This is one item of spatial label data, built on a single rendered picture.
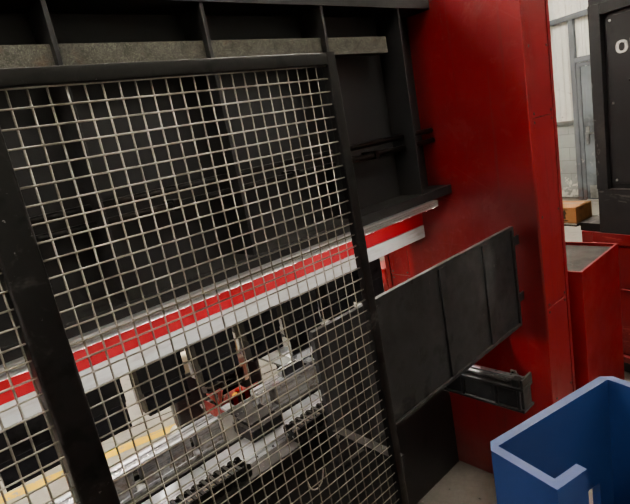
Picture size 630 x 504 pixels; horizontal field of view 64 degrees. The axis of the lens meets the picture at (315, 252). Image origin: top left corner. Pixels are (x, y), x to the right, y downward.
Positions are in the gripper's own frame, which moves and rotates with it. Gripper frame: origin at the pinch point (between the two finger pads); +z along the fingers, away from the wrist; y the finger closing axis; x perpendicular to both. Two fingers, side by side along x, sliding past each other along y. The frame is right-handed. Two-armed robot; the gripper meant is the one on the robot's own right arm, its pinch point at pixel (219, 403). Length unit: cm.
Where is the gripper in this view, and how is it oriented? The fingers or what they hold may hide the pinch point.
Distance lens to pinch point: 235.9
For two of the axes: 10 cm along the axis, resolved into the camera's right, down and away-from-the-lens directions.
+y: 6.3, -2.1, -7.5
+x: 7.0, -2.8, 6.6
